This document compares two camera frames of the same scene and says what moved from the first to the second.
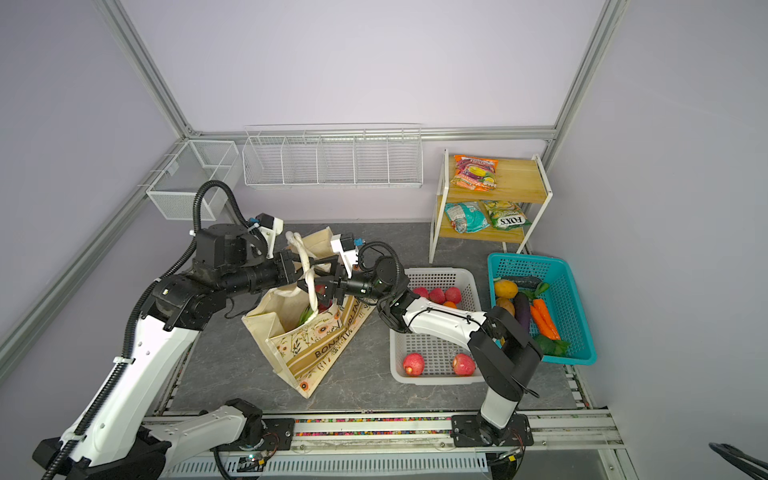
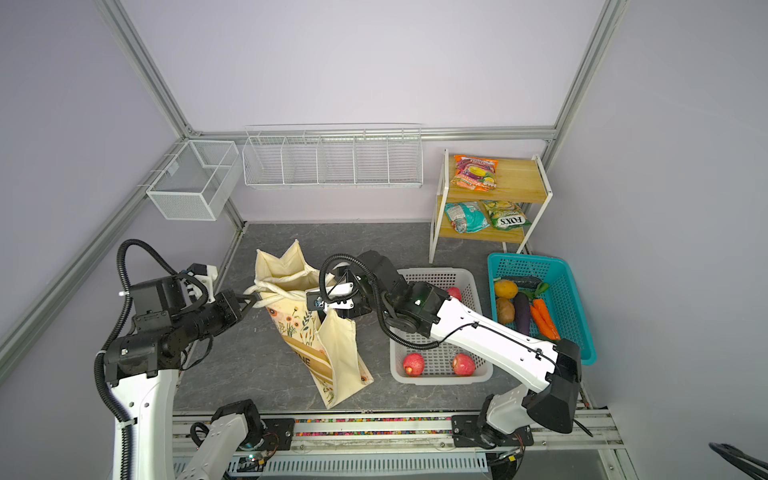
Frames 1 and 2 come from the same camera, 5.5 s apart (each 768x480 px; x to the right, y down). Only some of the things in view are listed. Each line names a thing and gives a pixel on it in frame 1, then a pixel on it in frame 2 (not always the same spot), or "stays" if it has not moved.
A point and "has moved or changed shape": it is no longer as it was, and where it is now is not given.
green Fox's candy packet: x=505 y=215 stays
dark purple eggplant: x=522 y=310 stays
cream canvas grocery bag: x=307 y=339 has moved or changed shape
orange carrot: x=544 y=320 stays
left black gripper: x=284 y=261 to x=226 y=300
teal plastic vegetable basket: x=561 y=301 stays
